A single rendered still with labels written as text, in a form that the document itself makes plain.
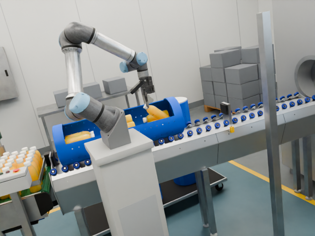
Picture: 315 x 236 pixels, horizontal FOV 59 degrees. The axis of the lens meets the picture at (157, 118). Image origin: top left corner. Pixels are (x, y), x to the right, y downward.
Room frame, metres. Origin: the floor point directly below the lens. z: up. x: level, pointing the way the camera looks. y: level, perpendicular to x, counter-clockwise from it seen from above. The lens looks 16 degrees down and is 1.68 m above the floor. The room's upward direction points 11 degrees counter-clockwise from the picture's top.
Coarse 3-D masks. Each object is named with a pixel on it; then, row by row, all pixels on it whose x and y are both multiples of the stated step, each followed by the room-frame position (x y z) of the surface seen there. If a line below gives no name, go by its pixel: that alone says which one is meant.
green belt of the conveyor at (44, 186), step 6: (48, 168) 1.93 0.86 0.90; (48, 174) 1.83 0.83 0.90; (42, 180) 1.74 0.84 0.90; (48, 180) 1.74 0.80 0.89; (42, 186) 1.64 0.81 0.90; (48, 186) 1.67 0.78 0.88; (24, 192) 1.61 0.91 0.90; (30, 192) 1.59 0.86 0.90; (36, 192) 1.58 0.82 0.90; (48, 192) 1.59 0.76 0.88
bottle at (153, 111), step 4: (148, 108) 1.90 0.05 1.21; (152, 108) 1.90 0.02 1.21; (156, 108) 1.91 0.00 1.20; (148, 112) 1.90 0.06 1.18; (152, 112) 1.89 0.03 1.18; (156, 112) 1.89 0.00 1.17; (160, 112) 1.91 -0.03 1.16; (164, 112) 1.94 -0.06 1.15; (152, 116) 1.92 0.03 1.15; (156, 116) 1.90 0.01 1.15; (160, 116) 1.90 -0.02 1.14; (164, 116) 1.91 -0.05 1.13; (168, 116) 1.93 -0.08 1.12
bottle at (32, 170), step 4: (28, 168) 1.59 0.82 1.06; (32, 168) 1.60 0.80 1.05; (32, 172) 1.59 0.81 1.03; (36, 172) 1.61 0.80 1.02; (32, 176) 1.58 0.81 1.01; (36, 176) 1.60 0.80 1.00; (32, 180) 1.58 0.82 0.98; (40, 184) 1.61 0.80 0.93; (32, 188) 1.57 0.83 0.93; (36, 188) 1.58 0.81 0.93; (40, 188) 1.60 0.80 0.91; (32, 192) 1.58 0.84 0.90
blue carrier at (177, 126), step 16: (128, 112) 2.04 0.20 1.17; (144, 112) 2.09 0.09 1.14; (176, 112) 1.88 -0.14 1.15; (64, 128) 1.93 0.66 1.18; (80, 128) 1.97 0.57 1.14; (96, 128) 2.01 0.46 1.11; (128, 128) 1.79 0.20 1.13; (144, 128) 1.81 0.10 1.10; (160, 128) 1.84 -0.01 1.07; (176, 128) 1.88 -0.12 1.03; (64, 144) 1.69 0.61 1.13; (80, 144) 1.71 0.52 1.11; (64, 160) 1.70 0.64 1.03; (80, 160) 1.75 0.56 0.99
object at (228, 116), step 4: (220, 104) 2.14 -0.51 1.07; (224, 104) 2.11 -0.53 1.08; (228, 104) 2.07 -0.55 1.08; (220, 108) 2.15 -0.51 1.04; (224, 108) 2.09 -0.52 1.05; (228, 108) 2.07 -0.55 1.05; (224, 112) 2.10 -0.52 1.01; (228, 112) 2.07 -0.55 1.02; (224, 116) 2.14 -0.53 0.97; (228, 116) 2.07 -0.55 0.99; (228, 120) 2.08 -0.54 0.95
